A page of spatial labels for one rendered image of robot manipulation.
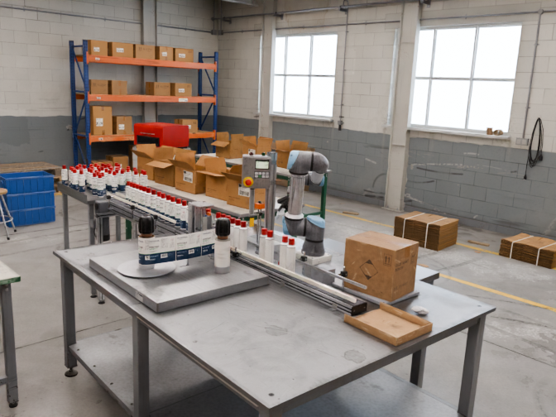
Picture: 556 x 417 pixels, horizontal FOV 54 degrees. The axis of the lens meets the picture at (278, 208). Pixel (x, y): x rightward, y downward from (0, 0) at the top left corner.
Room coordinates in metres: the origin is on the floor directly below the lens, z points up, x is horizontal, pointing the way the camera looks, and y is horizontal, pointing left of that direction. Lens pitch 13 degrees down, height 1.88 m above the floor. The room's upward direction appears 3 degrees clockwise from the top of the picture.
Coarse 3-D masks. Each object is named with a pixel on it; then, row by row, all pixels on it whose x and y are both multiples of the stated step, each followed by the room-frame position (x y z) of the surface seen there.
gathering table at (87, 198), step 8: (64, 192) 4.85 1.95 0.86; (72, 192) 4.69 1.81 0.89; (80, 192) 4.55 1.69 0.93; (88, 192) 4.80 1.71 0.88; (120, 192) 4.86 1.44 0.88; (64, 200) 4.96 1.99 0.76; (80, 200) 4.55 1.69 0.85; (88, 200) 4.46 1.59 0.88; (96, 200) 4.50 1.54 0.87; (64, 208) 4.96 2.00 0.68; (88, 208) 4.51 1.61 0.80; (64, 216) 4.96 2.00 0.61; (88, 216) 4.51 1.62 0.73; (120, 216) 5.32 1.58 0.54; (64, 224) 4.96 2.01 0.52; (120, 224) 5.32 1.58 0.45; (64, 232) 4.97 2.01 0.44; (120, 232) 5.32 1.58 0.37; (64, 240) 4.97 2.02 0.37; (120, 240) 5.32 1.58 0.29; (96, 296) 4.51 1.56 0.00
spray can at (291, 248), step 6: (294, 240) 2.82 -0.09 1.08; (288, 246) 2.82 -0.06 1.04; (294, 246) 2.82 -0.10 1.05; (288, 252) 2.81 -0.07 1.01; (294, 252) 2.81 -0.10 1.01; (288, 258) 2.81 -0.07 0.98; (294, 258) 2.81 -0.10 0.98; (288, 264) 2.81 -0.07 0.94; (294, 264) 2.81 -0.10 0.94; (288, 270) 2.81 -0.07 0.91; (294, 270) 2.82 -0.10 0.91
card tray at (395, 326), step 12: (372, 312) 2.47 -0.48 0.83; (384, 312) 2.47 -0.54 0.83; (396, 312) 2.44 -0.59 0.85; (360, 324) 2.28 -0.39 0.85; (372, 324) 2.32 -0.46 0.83; (384, 324) 2.33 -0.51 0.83; (396, 324) 2.33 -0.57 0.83; (408, 324) 2.34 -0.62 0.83; (420, 324) 2.34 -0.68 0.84; (432, 324) 2.29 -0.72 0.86; (384, 336) 2.17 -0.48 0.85; (396, 336) 2.21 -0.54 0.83; (408, 336) 2.18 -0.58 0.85
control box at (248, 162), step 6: (246, 156) 3.16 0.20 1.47; (252, 156) 3.17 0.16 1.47; (258, 156) 3.17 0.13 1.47; (264, 156) 3.18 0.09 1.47; (246, 162) 3.16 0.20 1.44; (252, 162) 3.16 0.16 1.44; (270, 162) 3.17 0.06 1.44; (246, 168) 3.16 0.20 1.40; (252, 168) 3.16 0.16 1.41; (270, 168) 3.17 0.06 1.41; (246, 174) 3.16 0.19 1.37; (252, 174) 3.16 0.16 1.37; (270, 174) 3.17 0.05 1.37; (252, 180) 3.16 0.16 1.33; (258, 180) 3.16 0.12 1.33; (264, 180) 3.17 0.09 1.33; (270, 180) 3.17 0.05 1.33; (246, 186) 3.16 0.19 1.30; (252, 186) 3.16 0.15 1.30; (258, 186) 3.16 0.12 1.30; (264, 186) 3.17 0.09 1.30
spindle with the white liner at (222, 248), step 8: (216, 224) 2.81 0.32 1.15; (224, 224) 2.80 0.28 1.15; (216, 232) 2.81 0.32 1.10; (224, 232) 2.80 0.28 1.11; (216, 240) 2.80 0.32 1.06; (224, 240) 2.80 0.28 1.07; (216, 248) 2.80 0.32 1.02; (224, 248) 2.79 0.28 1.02; (216, 256) 2.80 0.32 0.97; (224, 256) 2.79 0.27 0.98; (216, 264) 2.80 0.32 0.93; (224, 264) 2.79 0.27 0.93; (216, 272) 2.80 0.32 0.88; (224, 272) 2.79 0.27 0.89
